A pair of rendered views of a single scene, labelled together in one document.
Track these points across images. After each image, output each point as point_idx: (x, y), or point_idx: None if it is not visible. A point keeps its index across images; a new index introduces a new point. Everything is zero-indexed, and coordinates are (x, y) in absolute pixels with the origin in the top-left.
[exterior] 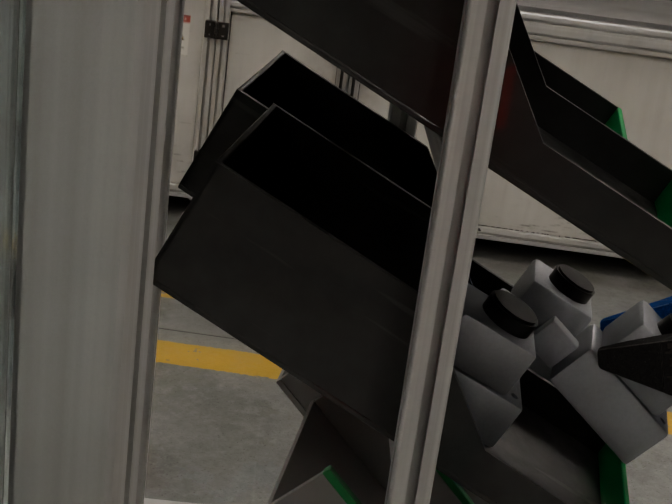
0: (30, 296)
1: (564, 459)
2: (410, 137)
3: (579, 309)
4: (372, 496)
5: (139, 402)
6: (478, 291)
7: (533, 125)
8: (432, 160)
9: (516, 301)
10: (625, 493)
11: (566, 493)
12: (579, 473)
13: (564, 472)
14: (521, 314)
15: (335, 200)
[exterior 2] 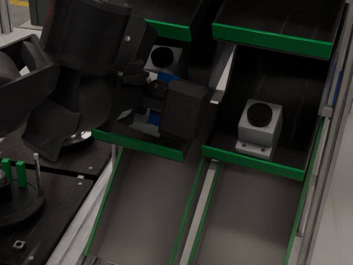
0: None
1: (164, 138)
2: (335, 42)
3: (240, 119)
4: (200, 141)
5: None
6: (177, 51)
7: None
8: (332, 57)
9: (166, 54)
10: (125, 136)
11: (138, 132)
12: (157, 143)
13: (153, 135)
14: (155, 54)
15: None
